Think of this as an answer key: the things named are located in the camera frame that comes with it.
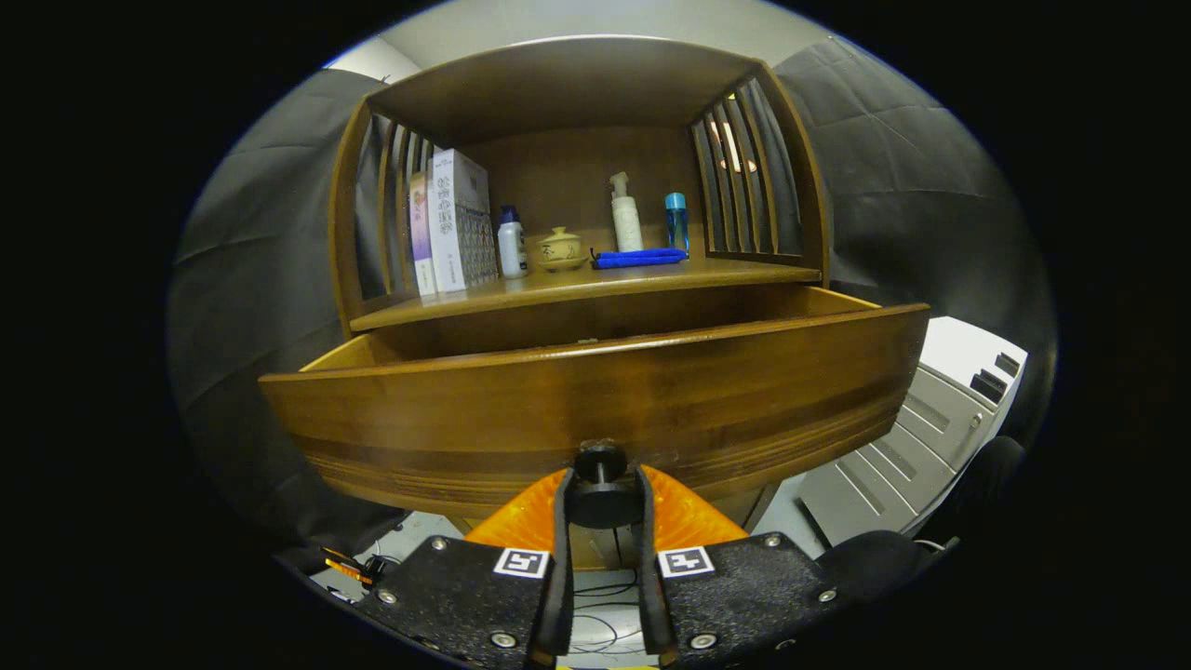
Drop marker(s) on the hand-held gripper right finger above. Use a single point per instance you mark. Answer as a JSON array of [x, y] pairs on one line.
[[649, 577]]

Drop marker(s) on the thick white book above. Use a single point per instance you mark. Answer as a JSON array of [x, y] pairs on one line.
[[456, 223]]

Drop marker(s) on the white pump bottle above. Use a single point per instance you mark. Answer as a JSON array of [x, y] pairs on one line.
[[627, 223]]

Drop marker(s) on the yellow lidded teacup with saucer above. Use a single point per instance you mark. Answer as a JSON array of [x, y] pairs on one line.
[[560, 249]]

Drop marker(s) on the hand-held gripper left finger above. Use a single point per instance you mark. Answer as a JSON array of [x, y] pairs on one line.
[[564, 577]]

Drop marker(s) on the brown wooden cabinet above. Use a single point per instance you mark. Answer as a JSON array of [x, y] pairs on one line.
[[577, 177]]

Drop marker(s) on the clear blue bottle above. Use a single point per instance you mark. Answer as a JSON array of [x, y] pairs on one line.
[[677, 228]]

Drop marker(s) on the white bottle with blue cap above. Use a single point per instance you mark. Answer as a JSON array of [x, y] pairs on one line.
[[511, 247]]

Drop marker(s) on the wooden drawer with black knob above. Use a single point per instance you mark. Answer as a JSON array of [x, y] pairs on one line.
[[558, 409]]

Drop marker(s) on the small orange black tool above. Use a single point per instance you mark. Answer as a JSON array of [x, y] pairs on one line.
[[349, 568]]

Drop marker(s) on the white drawer cabinet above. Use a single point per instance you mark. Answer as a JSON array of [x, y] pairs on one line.
[[930, 419]]

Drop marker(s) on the wooden countertop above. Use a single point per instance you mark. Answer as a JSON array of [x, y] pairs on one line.
[[595, 279]]

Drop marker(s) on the blue folded cloth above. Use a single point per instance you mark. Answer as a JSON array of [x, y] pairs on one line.
[[642, 259]]

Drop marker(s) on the thin purple book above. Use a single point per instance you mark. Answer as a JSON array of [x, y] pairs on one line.
[[421, 233]]

